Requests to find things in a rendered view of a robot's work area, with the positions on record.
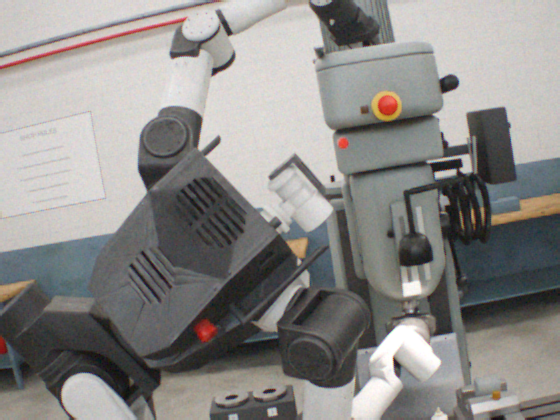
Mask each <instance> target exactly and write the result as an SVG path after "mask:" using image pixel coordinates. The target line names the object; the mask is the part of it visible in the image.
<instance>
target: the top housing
mask: <svg viewBox="0 0 560 420"><path fill-rule="evenodd" d="M315 70H316V73H317V81H318V86H319V92H320V97H321V103H322V108H323V113H324V119H325V122H326V124H327V127H328V128H329V129H331V130H333V131H336V130H338V129H344V128H348V127H354V126H364V125H369V124H374V123H379V122H385V121H389V120H381V119H379V118H378V117H375V115H374V114H373V112H372V109H371V104H372V101H373V99H374V97H375V96H376V95H377V94H378V93H380V92H383V91H391V92H393V93H395V94H396V95H397V96H398V97H399V98H400V100H401V102H402V110H401V112H400V113H399V115H398V116H397V117H396V119H394V120H391V121H395V120H400V119H405V118H410V117H420V116H424V115H430V114H433V113H439V111H440V110H441V109H442V108H443V106H444V102H443V98H442V92H441V86H440V80H439V74H438V68H437V62H436V57H435V55H434V51H433V47H432V46H431V44H430V43H429V42H428V41H425V40H414V41H412V40H407V41H403V42H393V43H389V44H384V45H374V46H370V47H365V48H364V47H361V48H356V49H352V50H346V51H337V52H333V53H330V54H327V55H325V56H321V57H319V58H318V59H317V61H316V64H315ZM365 105H368V107H369V113H368V114H361V111H360V106H365Z"/></svg>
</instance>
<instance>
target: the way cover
mask: <svg viewBox="0 0 560 420"><path fill-rule="evenodd" d="M448 342H449V343H448ZM430 343H431V345H430V347H431V348H432V351H433V353H432V354H434V355H435V356H436V357H437V359H439V358H440V359H439V360H440V365H439V367H438V369H437V370H436V372H435V373H434V374H432V375H431V377H430V378H429V379H427V380H426V381H424V382H421V383H420V382H419V381H418V380H416V379H415V378H414V377H413V376H412V375H410V373H409V372H408V371H407V370H405V369H404V367H403V366H402V365H401V376H400V378H399V381H400V382H401V384H402V385H403V388H402V390H401V391H400V392H399V393H398V394H397V396H396V397H395V399H393V400H392V402H391V403H390V405H389V406H388V408H387V409H386V411H385V412H383V414H382V416H381V418H380V419H379V420H431V419H432V417H433V416H434V415H435V412H436V410H437V407H439V409H440V410H441V411H442V414H446V416H447V417H450V416H453V415H454V414H453V407H454V406H456V405H457V404H456V403H457V399H456V393H455V392H456V389H460V387H463V386H465V385H464V383H465V382H464V379H463V375H462V374H463V371H462V368H461V360H460V356H459V348H458V344H457V337H456V332H455V333H449V334H443V335H439V336H436V337H431V338H430ZM454 345H455V346H454ZM378 348H379V347H375V349H374V348H369V349H362V350H358V354H357V358H356V364H357V369H358V375H359V381H360V384H359V386H360V391H361V390H362V389H363V388H364V387H365V386H366V385H367V383H368V382H369V381H370V380H371V374H370V369H369V365H368V364H369V363H370V359H369V358H371V357H372V355H373V354H374V353H375V351H376V350H377V349H378ZM370 352H371V353H370ZM437 352H438V354H437ZM360 353H361V354H360ZM368 359H369V360H368ZM364 365H365V366H364ZM442 365H443V366H444V367H443V366H442ZM365 371H366V372H365ZM439 373H440V374H439ZM449 380H450V381H449ZM431 381H432V382H431ZM404 382H405V383H404ZM365 384H366V385H365ZM416 386H417V387H416ZM414 388H416V389H415V390H414ZM417 388H418V389H417ZM429 388H430V389H429ZM408 391H409V392H408ZM414 391H415V392H414ZM435 393H436V394H435ZM421 395H422V396H421ZM415 399H416V400H415ZM433 399H434V400H433ZM402 402H403V403H402ZM441 402H442V403H443V404H441ZM424 404H425V405H424ZM391 406H392V407H391ZM434 406H435V407H434ZM415 408H416V409H415ZM444 408H445V409H444ZM403 409H404V410H403ZM427 409H428V410H427ZM426 411H427V412H426ZM426 413H427V414H426ZM402 414H403V415H402ZM412 415H414V416H412ZM427 415H428V416H427ZM432 415H433V416H432ZM408 416H409V417H408ZM422 416H423V417H422ZM424 416H426V417H424ZM420 417H421V418H420Z"/></svg>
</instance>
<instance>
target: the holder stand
mask: <svg viewBox="0 0 560 420"><path fill-rule="evenodd" d="M212 398H213V399H212V403H211V408H210V412H209V418H210V420H295V417H296V416H297V415H298V414H297V409H296V400H295V395H294V390H293V385H292V384H288V385H282V384H272V385H267V386H263V387H261V388H259V389H258V390H254V391H248V392H245V391H239V390H238V391H232V392H228V393H222V394H221V395H220V396H218V397H212Z"/></svg>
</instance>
